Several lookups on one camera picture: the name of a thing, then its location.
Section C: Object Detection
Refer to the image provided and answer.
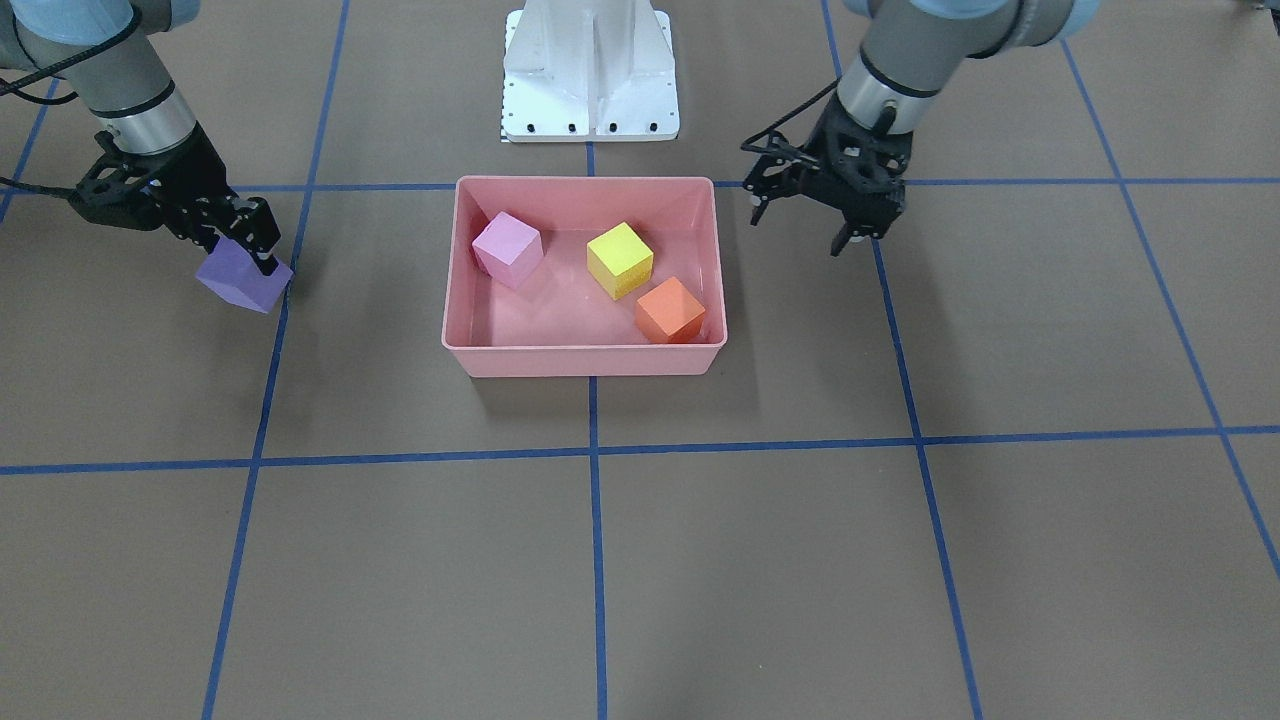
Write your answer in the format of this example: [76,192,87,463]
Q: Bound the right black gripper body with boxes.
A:
[68,124,243,251]

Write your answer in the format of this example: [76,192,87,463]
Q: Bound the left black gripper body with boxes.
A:
[741,92,909,240]

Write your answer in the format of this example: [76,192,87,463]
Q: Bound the purple foam block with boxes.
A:
[195,238,293,314]

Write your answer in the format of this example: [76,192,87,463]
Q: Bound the orange foam block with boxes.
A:
[634,277,707,345]

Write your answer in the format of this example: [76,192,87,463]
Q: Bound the yellow foam block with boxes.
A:
[586,222,655,301]

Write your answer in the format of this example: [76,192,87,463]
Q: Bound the pink foam block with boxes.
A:
[471,211,545,290]

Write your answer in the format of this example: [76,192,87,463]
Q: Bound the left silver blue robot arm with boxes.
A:
[741,1,1100,256]

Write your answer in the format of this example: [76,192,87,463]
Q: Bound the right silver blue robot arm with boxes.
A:
[3,1,280,277]

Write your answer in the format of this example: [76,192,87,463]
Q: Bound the pink plastic bin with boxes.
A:
[442,176,728,378]

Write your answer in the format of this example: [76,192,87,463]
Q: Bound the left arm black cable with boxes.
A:
[741,78,841,161]

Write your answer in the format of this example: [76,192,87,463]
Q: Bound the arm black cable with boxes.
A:
[0,0,146,196]
[741,78,841,161]

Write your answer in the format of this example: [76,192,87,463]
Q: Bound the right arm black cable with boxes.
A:
[0,0,146,196]

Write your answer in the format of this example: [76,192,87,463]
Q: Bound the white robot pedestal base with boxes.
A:
[500,1,681,143]

